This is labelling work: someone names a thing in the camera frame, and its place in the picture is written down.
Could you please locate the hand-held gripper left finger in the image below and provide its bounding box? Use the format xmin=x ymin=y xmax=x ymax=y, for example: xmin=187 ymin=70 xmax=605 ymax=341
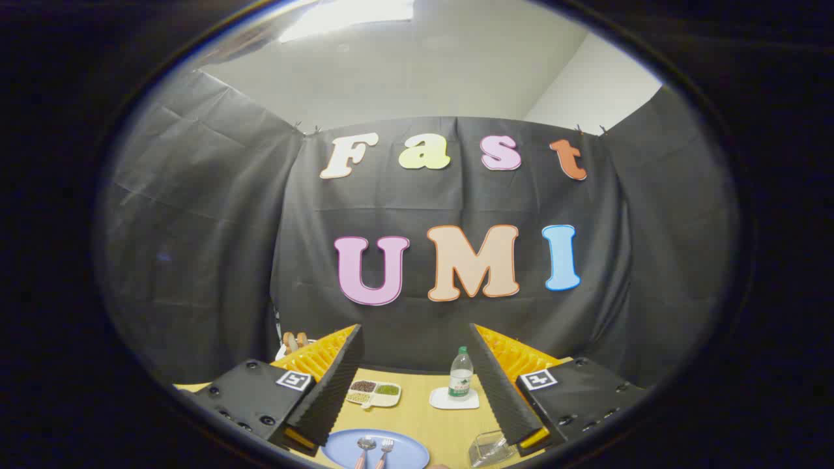
xmin=194 ymin=324 xmax=366 ymax=457

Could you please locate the clear water bottle green cap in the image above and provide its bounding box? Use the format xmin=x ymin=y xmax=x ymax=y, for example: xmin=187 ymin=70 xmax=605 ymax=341
xmin=449 ymin=347 xmax=474 ymax=401

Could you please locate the wire cutlery rack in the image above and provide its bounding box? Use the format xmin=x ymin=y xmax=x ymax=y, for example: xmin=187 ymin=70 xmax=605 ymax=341
xmin=468 ymin=430 xmax=513 ymax=468

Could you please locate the white coaster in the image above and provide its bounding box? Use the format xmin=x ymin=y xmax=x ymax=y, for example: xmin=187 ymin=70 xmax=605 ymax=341
xmin=429 ymin=386 xmax=480 ymax=410

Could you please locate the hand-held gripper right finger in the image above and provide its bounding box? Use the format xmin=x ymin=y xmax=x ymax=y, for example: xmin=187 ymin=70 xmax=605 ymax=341
xmin=468 ymin=323 xmax=649 ymax=457

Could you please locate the blue round plate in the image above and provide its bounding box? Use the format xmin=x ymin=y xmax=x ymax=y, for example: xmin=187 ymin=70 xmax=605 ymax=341
xmin=321 ymin=428 xmax=431 ymax=469

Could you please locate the white divided dish of beans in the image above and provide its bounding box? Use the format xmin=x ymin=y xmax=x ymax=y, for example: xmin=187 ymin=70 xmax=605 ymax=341
xmin=345 ymin=380 xmax=402 ymax=410

